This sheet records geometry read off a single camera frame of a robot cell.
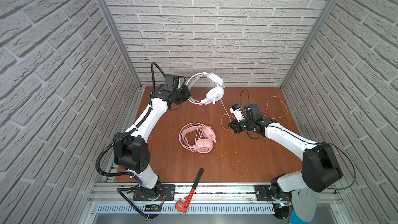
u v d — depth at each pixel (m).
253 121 0.67
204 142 0.86
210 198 0.74
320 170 0.43
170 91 0.63
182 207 0.69
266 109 1.06
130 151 0.44
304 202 0.71
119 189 0.65
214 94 0.71
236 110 0.77
